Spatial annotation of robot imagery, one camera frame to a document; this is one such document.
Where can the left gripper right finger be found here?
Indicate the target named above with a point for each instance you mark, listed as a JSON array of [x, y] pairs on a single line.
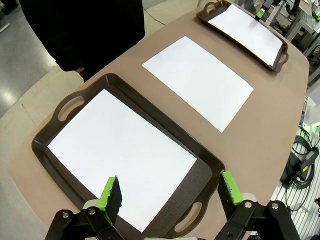
[[231, 195]]

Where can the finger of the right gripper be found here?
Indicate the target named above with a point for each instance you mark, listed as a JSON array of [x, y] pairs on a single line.
[[261, 13]]

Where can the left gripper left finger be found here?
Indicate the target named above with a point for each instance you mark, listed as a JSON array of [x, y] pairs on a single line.
[[110, 200]]

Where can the white A4 paper sheet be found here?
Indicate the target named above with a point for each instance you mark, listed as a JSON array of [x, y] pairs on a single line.
[[120, 150], [245, 32]]

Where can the black-sleeved right forearm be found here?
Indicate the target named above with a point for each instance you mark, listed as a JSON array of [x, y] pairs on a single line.
[[70, 62]]

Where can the person's right hand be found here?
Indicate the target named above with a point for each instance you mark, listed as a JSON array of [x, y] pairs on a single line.
[[80, 69]]

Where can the brown plastic serving tray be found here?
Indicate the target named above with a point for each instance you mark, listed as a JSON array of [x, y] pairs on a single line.
[[200, 175], [202, 18]]

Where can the grey handheld control device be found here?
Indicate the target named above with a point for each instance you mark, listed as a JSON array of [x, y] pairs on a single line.
[[308, 160]]

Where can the white A4 paper stack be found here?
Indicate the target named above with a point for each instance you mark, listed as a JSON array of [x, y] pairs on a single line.
[[197, 82]]

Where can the person in black jacket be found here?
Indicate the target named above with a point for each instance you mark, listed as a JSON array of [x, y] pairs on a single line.
[[82, 32]]

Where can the aluminium profile frame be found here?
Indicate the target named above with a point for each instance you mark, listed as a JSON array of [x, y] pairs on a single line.
[[297, 32]]

